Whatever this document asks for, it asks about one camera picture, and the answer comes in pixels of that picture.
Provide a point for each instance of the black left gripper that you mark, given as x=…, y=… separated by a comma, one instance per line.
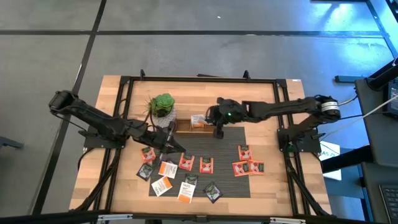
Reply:
x=161, y=140

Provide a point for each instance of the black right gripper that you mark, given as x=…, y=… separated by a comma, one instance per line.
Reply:
x=231, y=112

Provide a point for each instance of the dark purple foil tea packet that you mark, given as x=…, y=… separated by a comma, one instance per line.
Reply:
x=145, y=171
x=169, y=160
x=191, y=179
x=213, y=192

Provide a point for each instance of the white orange Tazo tea packet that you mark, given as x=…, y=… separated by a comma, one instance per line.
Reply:
x=198, y=121
x=168, y=170
x=161, y=186
x=186, y=192

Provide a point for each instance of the red tea packet green label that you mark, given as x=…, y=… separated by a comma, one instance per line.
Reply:
x=148, y=154
x=245, y=152
x=186, y=161
x=206, y=165
x=256, y=167
x=240, y=168

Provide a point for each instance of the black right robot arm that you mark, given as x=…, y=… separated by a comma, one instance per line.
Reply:
x=280, y=107

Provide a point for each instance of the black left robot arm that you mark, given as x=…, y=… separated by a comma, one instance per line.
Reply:
x=93, y=116

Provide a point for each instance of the wooden three-compartment tray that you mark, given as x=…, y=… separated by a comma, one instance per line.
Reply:
x=183, y=126

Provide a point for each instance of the succulent in patterned white pot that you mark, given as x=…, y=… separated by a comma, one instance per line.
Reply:
x=161, y=104

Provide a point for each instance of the grey woven placemat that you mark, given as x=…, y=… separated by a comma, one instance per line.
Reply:
x=224, y=186

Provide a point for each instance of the white paper sign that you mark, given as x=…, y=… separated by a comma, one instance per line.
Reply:
x=331, y=155

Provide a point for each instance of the black desk beam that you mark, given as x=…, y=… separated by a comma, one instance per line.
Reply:
x=345, y=160

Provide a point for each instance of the teal metal bar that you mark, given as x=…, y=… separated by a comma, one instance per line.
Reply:
x=348, y=78

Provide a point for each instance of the black crossbar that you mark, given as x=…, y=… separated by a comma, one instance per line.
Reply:
x=46, y=217

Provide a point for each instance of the dark grey desk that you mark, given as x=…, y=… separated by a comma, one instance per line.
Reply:
x=373, y=124
x=371, y=193

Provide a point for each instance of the grey chair leg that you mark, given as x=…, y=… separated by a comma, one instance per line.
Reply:
x=9, y=143

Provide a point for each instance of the black keyboard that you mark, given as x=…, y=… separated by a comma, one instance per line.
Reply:
x=390, y=202

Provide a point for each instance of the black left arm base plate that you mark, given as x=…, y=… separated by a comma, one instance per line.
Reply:
x=93, y=143

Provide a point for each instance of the silver frame bracket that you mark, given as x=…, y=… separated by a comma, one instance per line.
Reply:
x=115, y=217
x=287, y=220

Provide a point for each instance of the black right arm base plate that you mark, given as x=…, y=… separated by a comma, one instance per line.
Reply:
x=311, y=147

